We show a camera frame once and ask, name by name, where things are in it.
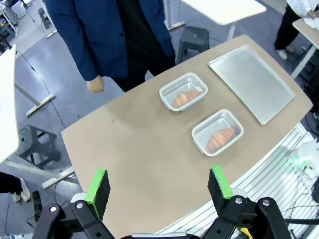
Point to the person in black trousers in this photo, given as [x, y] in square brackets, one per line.
[286, 30]

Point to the golden brown croissant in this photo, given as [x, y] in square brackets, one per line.
[183, 99]
[220, 139]

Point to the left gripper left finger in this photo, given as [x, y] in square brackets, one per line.
[98, 189]

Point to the white table with T-legs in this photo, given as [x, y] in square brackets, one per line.
[6, 99]

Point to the person's right hand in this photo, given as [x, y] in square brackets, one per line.
[95, 84]

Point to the dark grey plastic stool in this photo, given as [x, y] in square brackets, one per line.
[27, 139]
[193, 41]

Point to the person in navy jacket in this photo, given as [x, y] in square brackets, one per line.
[99, 37]

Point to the perforated metal baking tray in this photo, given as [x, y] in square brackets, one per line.
[249, 82]

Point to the aluminium profile base frame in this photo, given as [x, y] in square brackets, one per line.
[269, 179]

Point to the grey waste bin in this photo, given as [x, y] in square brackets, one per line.
[44, 17]

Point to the white height-adjustable table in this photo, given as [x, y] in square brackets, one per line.
[224, 10]

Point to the translucent plastic clip lid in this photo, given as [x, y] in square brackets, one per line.
[163, 92]
[196, 131]

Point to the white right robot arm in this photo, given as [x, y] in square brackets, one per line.
[307, 152]

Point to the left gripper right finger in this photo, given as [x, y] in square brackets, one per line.
[219, 186]

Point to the person with white shoes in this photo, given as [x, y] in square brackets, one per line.
[18, 194]

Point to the beige side table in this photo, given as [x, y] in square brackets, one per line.
[306, 30]

